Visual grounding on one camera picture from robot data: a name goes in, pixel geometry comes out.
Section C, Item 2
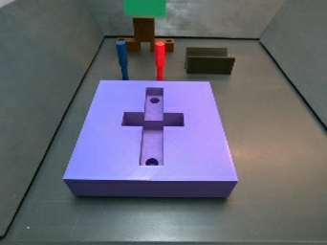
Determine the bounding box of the black angle bracket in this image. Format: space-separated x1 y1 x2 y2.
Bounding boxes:
186 47 235 75

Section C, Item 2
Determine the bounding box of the blue peg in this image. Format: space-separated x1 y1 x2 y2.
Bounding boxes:
116 40 130 80

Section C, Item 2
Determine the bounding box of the purple board with cross slot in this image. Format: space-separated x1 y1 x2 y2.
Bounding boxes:
64 80 238 197

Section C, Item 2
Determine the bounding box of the brown T-shaped block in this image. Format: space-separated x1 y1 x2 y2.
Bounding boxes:
118 17 174 53

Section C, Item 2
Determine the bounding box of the red peg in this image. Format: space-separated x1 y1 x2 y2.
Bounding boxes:
155 41 166 80

